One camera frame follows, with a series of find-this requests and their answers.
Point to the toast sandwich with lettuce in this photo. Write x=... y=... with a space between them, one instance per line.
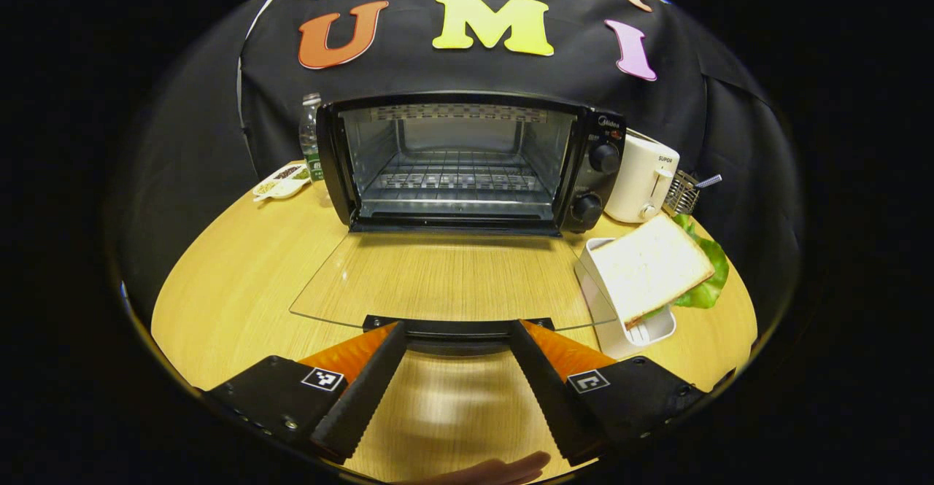
x=649 y=266

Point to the white divided snack plate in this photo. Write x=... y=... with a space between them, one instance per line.
x=281 y=182

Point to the white toaster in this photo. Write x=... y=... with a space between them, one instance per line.
x=638 y=179

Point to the black backdrop cloth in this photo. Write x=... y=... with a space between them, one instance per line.
x=438 y=69

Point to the black electric oven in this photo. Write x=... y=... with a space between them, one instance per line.
x=595 y=179

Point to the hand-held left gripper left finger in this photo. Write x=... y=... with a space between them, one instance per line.
x=365 y=397

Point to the clear plastic water bottle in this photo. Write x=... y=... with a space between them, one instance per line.
x=312 y=138

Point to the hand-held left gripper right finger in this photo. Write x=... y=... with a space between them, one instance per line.
x=547 y=397

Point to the metal spoon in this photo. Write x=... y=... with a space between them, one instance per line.
x=708 y=181

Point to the white rectangular tray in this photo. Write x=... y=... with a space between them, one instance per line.
x=613 y=332

